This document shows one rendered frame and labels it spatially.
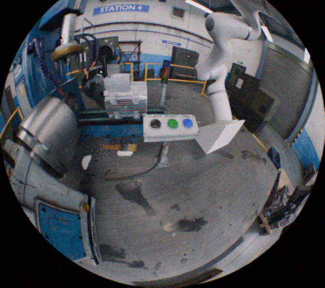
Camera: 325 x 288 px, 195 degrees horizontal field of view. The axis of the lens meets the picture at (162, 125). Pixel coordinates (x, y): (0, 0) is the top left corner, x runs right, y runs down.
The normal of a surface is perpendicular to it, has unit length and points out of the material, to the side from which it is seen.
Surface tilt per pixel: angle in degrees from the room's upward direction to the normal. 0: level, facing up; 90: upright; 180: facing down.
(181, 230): 0
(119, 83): 90
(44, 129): 50
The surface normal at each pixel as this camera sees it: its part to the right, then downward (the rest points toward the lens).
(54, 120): 0.86, -0.46
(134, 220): 0.11, -0.76
